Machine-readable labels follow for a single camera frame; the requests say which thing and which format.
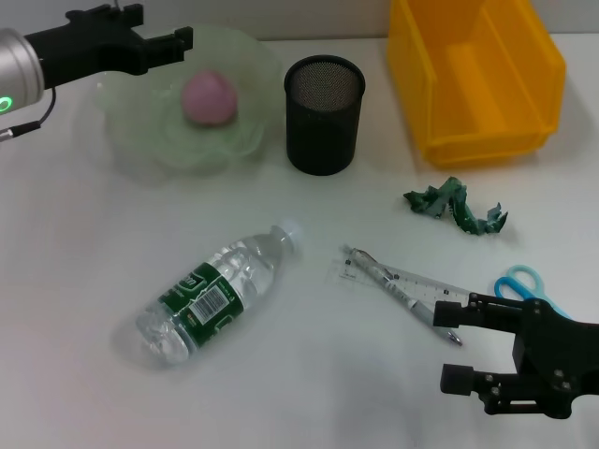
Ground yellow plastic bin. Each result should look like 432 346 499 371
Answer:
386 0 567 169

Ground blue scissors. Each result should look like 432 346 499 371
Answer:
494 265 575 322

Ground black mesh pen holder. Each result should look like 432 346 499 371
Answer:
284 54 366 177

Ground green plastic wrapper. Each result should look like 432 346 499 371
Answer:
402 176 510 237

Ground pink peach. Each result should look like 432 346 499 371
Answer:
181 68 239 125

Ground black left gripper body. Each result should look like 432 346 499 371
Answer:
25 11 151 90

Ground clear green-label water bottle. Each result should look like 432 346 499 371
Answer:
135 218 303 369

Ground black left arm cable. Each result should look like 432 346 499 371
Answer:
0 86 57 141

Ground clear plastic ruler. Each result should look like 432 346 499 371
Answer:
336 254 475 308

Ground grey ballpoint pen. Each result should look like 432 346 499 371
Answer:
343 242 463 347

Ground pale green glass fruit plate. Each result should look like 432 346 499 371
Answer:
93 22 282 177

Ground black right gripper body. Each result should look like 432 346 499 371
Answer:
512 301 599 419

